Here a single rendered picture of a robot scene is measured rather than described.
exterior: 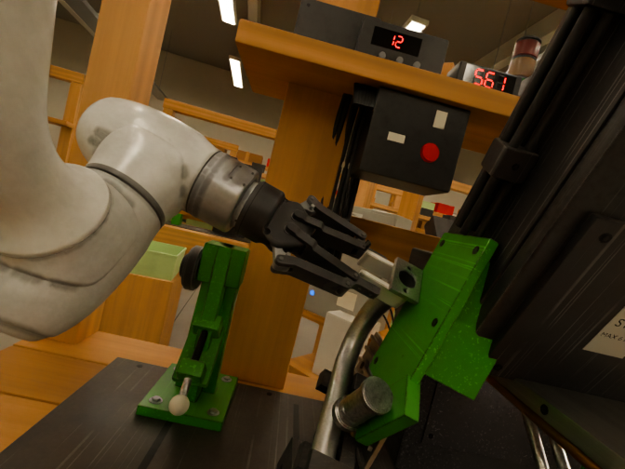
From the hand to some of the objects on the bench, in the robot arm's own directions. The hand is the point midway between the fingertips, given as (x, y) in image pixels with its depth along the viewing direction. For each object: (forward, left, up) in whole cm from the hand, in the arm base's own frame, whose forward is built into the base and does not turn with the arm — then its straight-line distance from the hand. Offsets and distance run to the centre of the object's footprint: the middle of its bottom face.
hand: (382, 278), depth 47 cm
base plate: (+2, -14, -32) cm, 35 cm away
